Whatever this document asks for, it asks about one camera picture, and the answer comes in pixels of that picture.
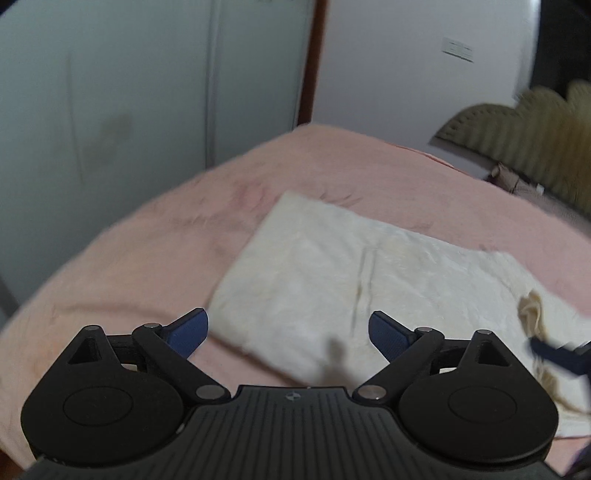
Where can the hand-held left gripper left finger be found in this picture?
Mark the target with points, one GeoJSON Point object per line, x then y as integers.
{"type": "Point", "coordinates": [191, 332]}

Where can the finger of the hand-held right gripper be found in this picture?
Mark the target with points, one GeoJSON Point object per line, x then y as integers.
{"type": "Point", "coordinates": [561, 357]}

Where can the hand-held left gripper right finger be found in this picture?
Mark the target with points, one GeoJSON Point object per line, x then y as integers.
{"type": "Point", "coordinates": [388, 334]}

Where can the white blanket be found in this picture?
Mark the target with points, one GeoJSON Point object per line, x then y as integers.
{"type": "Point", "coordinates": [314, 286]}

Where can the pink blanket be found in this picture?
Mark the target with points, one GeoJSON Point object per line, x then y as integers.
{"type": "Point", "coordinates": [152, 258]}

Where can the grey-brown pillow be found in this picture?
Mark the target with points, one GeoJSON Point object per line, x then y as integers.
{"type": "Point", "coordinates": [517, 184]}

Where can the olive padded headboard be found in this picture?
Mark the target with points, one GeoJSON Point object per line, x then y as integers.
{"type": "Point", "coordinates": [531, 134]}

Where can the pale sliding-door wardrobe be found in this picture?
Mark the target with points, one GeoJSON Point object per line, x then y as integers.
{"type": "Point", "coordinates": [138, 92]}

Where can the dark window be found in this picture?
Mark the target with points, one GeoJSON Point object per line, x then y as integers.
{"type": "Point", "coordinates": [561, 41]}

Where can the brown wooden door frame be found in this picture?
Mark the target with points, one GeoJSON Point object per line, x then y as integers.
{"type": "Point", "coordinates": [314, 60]}

